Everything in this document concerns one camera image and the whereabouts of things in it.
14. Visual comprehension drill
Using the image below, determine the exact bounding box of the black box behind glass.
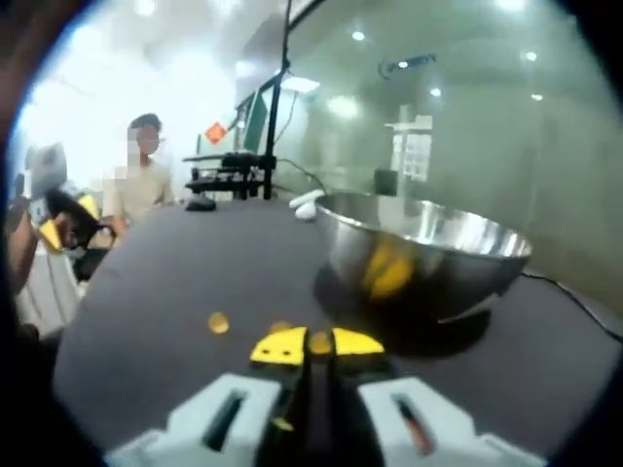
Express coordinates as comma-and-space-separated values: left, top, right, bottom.
374, 167, 398, 197

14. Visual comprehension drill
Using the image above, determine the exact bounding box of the white paper notice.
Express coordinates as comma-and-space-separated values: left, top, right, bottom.
384, 115, 433, 182

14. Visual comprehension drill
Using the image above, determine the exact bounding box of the black table cable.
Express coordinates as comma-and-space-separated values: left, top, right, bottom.
519, 270, 623, 342

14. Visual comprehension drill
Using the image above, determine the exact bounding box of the stainless steel bowl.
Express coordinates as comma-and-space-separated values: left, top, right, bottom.
313, 191, 534, 326

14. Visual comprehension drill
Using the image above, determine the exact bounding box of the black camera stand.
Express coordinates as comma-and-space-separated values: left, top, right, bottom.
182, 0, 294, 201

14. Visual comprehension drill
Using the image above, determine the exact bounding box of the dark grey table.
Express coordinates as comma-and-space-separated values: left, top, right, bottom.
51, 197, 623, 467

